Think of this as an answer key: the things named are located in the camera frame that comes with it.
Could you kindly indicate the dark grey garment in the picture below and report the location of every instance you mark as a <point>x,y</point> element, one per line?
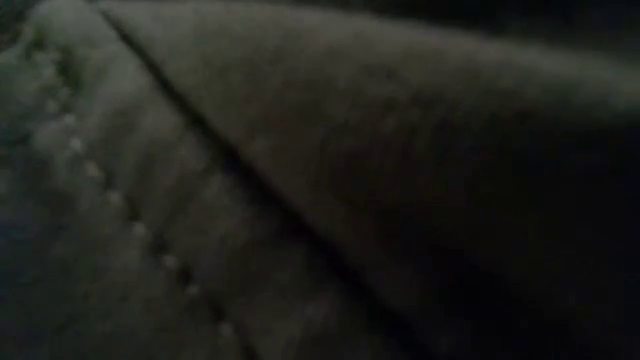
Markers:
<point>350,150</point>

